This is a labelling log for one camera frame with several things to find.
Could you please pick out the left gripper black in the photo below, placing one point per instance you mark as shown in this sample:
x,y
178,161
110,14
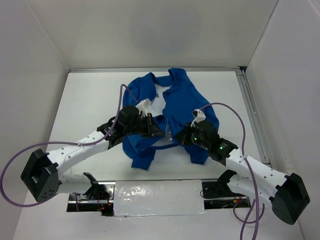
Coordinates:
x,y
152,129

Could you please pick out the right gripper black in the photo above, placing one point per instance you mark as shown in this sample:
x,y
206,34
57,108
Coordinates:
x,y
183,137

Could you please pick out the blue zip jacket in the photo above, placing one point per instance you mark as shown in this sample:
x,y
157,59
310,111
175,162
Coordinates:
x,y
181,97

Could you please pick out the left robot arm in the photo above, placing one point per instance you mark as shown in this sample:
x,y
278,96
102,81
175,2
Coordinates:
x,y
44,174

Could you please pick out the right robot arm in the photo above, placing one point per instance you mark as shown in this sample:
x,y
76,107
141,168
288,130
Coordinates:
x,y
285,194

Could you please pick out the silver tape patch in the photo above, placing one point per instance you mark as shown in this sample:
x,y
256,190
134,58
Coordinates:
x,y
158,198

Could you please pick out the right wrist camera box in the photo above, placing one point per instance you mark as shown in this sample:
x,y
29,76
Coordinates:
x,y
198,116

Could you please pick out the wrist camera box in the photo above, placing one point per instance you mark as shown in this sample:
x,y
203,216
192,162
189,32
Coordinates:
x,y
143,105
198,116

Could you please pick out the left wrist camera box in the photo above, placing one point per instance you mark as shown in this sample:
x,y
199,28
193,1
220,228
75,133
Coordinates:
x,y
143,105

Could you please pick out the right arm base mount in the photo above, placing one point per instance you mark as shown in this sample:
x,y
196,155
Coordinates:
x,y
217,195

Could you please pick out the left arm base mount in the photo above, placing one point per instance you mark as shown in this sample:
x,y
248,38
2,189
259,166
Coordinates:
x,y
97,196

